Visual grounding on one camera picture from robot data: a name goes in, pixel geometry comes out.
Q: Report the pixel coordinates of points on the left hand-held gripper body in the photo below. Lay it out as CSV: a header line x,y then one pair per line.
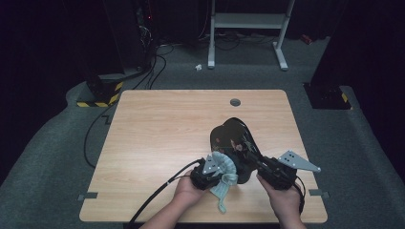
x,y
203,178

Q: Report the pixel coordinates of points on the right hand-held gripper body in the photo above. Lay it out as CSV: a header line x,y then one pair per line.
x,y
280,175

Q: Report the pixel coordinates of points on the light blue striped cloth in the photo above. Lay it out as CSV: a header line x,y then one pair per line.
x,y
224,171

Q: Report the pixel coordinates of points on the person's left hand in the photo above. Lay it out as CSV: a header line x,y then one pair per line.
x,y
187,191

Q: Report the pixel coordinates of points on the person's right hand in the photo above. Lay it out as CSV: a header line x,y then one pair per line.
x,y
283,200

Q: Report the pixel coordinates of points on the grey tape strip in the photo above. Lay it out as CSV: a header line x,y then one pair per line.
x,y
87,196
318,192

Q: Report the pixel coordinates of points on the grey round table grommet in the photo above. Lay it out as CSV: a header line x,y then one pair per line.
x,y
235,102

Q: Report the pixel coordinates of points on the black base with yellow corner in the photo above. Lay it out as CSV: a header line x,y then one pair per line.
x,y
328,97

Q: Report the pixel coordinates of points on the small white scrap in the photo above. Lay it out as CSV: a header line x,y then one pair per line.
x,y
198,67

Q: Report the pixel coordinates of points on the small red object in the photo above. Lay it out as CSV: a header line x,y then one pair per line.
x,y
306,39

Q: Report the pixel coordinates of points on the black yellow striped base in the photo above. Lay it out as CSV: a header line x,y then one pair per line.
x,y
98,95

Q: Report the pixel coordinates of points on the white metal stand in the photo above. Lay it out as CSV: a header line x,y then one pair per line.
x,y
248,20

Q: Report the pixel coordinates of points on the dark equipment rack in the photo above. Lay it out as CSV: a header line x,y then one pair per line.
x,y
144,31

